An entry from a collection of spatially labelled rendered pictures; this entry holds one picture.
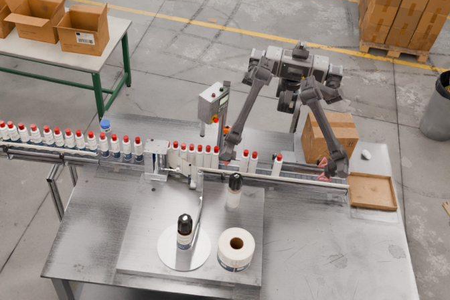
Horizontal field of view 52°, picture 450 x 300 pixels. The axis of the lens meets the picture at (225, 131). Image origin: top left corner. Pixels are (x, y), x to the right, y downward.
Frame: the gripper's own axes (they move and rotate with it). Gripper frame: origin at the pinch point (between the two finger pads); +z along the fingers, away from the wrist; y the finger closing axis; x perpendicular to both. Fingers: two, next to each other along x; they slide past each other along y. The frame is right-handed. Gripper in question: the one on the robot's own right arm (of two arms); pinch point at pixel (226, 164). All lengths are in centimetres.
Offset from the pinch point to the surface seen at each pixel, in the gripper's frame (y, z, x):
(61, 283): -84, 49, -62
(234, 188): 6.6, 4.1, -13.8
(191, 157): -21.9, 14.9, 16.0
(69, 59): -140, 35, 125
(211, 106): -12.5, -29.8, 16.5
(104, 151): -79, 21, 16
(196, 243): -11.1, 27.3, -38.5
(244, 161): 11.6, 12.8, 16.5
